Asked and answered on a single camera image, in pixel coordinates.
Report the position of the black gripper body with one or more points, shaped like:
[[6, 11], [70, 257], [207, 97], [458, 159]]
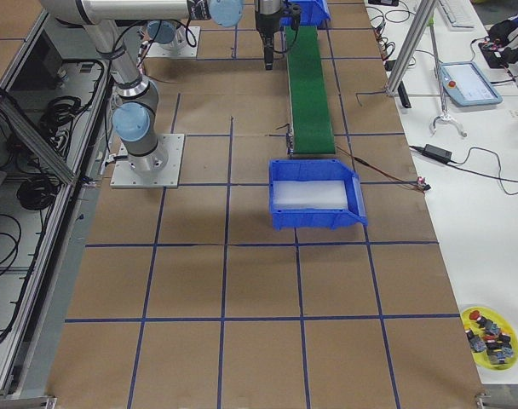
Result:
[[267, 22]]

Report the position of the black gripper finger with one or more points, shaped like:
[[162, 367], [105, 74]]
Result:
[[267, 52], [272, 54]]

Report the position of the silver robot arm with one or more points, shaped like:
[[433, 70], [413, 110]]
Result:
[[171, 33], [134, 120]]

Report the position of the yellow bowl of buttons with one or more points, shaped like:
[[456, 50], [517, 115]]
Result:
[[492, 340]]

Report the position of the blue bin left side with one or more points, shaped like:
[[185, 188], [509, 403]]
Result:
[[313, 12]]

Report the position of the blue bin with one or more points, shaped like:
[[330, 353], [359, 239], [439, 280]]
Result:
[[317, 170], [313, 12]]

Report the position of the green conveyor belt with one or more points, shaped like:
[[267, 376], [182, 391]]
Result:
[[311, 129]]

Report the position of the black handheld device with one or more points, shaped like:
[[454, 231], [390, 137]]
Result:
[[404, 97]]

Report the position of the white foam pad right bin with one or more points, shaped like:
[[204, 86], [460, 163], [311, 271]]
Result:
[[293, 195]]

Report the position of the blue bin right side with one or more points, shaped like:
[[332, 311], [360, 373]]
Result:
[[317, 170]]

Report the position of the reacher grabber tool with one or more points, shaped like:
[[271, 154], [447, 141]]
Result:
[[444, 117]]

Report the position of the white keyboard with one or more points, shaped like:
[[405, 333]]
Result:
[[456, 16]]

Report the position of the teach pendant tablet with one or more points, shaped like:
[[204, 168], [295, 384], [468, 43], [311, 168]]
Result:
[[467, 86]]

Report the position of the black power adapter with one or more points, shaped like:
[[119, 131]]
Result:
[[438, 154]]

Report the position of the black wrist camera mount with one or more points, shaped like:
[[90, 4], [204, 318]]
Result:
[[292, 16]]

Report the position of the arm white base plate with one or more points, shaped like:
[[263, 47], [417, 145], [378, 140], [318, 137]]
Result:
[[161, 168], [184, 52]]

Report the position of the aluminium frame post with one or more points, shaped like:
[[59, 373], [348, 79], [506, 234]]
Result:
[[421, 18]]

